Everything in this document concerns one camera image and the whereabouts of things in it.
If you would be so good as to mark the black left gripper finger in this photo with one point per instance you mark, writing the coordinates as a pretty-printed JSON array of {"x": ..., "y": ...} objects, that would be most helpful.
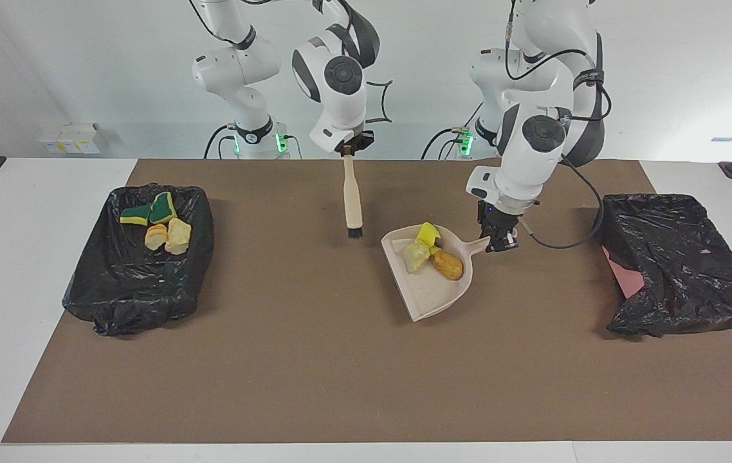
[{"x": 506, "y": 244}]

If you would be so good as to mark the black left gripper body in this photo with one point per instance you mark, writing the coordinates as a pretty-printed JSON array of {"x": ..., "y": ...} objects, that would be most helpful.
[{"x": 496, "y": 218}]

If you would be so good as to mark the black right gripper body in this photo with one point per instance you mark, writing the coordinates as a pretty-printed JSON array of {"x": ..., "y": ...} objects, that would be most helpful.
[{"x": 358, "y": 141}]

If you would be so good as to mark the beige hand brush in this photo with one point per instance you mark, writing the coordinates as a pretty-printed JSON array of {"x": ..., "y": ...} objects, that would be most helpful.
[{"x": 353, "y": 199}]

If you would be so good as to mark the brown sponge nugget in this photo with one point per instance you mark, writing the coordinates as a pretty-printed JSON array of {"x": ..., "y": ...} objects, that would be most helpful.
[{"x": 448, "y": 264}]

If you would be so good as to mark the notched green yellow sponge piece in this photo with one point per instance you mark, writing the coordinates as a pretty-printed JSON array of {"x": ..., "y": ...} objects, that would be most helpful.
[{"x": 430, "y": 233}]

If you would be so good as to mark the beige plastic dustpan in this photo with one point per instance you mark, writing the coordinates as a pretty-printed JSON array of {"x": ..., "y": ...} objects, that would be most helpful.
[{"x": 433, "y": 289}]

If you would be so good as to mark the pale yellow sponge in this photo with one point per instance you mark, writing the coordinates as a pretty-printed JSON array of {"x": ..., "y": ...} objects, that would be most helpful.
[{"x": 415, "y": 256}]

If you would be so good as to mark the pale yellow sponge lump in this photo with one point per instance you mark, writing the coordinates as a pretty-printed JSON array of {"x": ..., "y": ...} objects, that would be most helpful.
[{"x": 178, "y": 236}]

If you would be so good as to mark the yellow green sponge chunk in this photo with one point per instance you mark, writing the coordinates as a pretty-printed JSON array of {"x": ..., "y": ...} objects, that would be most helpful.
[{"x": 163, "y": 208}]

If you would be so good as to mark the orange white striped sponge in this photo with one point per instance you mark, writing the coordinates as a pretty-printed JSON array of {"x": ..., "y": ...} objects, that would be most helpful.
[{"x": 155, "y": 238}]

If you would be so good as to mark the yellow green sponge wedge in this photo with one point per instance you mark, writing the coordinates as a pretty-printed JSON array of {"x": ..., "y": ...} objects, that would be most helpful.
[{"x": 136, "y": 215}]

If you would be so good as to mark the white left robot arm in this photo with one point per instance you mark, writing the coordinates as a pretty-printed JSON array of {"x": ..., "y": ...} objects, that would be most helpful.
[{"x": 533, "y": 148}]

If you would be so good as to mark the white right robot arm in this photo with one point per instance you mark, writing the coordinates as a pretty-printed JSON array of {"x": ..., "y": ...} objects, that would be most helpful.
[{"x": 340, "y": 96}]

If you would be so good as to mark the black bag lined pink bin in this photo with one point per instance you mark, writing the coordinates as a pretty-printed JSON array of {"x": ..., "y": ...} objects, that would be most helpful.
[{"x": 681, "y": 257}]

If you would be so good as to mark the brown table mat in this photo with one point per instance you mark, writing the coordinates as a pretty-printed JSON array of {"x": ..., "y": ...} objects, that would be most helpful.
[{"x": 340, "y": 399}]

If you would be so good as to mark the white wall socket box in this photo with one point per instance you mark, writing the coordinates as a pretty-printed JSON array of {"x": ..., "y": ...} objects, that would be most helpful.
[{"x": 70, "y": 138}]

